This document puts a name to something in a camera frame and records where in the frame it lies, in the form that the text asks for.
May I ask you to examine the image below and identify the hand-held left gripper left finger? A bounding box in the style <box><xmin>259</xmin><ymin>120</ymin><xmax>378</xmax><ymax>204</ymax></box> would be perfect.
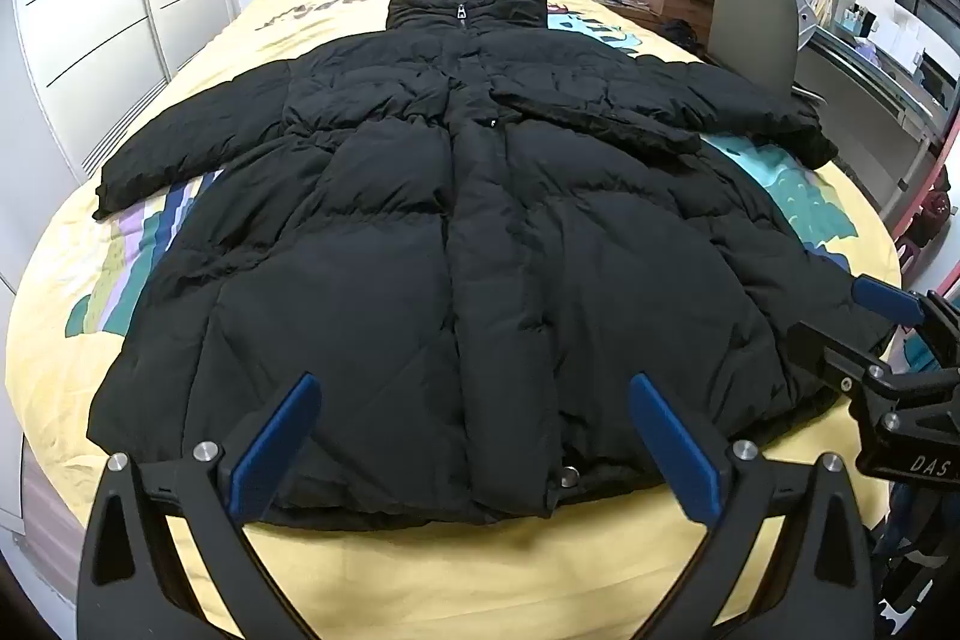
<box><xmin>77</xmin><ymin>372</ymin><xmax>323</xmax><ymax>640</ymax></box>

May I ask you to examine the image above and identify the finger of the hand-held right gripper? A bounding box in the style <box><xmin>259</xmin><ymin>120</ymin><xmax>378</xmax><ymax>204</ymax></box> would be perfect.
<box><xmin>851</xmin><ymin>275</ymin><xmax>960</xmax><ymax>348</ymax></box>
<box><xmin>787</xmin><ymin>320</ymin><xmax>893</xmax><ymax>401</ymax></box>

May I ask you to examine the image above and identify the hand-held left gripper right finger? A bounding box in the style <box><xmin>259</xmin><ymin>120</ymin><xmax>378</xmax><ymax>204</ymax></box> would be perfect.
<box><xmin>628</xmin><ymin>372</ymin><xmax>875</xmax><ymax>640</ymax></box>

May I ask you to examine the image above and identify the black puffer coat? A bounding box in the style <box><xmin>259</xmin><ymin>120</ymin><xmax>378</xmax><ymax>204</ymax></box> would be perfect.
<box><xmin>86</xmin><ymin>0</ymin><xmax>912</xmax><ymax>528</ymax></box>

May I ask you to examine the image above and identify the person's dark patterned clothing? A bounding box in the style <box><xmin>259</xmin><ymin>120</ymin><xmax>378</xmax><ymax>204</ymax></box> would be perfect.
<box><xmin>874</xmin><ymin>481</ymin><xmax>960</xmax><ymax>640</ymax></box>

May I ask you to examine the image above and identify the yellow printed bedsheet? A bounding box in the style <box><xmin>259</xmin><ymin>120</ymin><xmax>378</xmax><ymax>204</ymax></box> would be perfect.
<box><xmin>11</xmin><ymin>0</ymin><xmax>905</xmax><ymax>640</ymax></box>

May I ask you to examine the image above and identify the white desk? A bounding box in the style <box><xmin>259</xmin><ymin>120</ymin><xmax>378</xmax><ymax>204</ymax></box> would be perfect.
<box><xmin>791</xmin><ymin>0</ymin><xmax>960</xmax><ymax>214</ymax></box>

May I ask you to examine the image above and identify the grey chair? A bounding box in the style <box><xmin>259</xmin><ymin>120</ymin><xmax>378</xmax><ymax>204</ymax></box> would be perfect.
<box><xmin>709</xmin><ymin>0</ymin><xmax>826</xmax><ymax>103</ymax></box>

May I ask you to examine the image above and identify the black bag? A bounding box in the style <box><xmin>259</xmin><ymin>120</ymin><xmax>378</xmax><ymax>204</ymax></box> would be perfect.
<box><xmin>660</xmin><ymin>19</ymin><xmax>711</xmax><ymax>58</ymax></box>

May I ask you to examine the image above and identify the white wardrobe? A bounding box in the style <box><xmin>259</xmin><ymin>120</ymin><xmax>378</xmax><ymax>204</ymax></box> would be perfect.
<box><xmin>0</xmin><ymin>0</ymin><xmax>260</xmax><ymax>296</ymax></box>

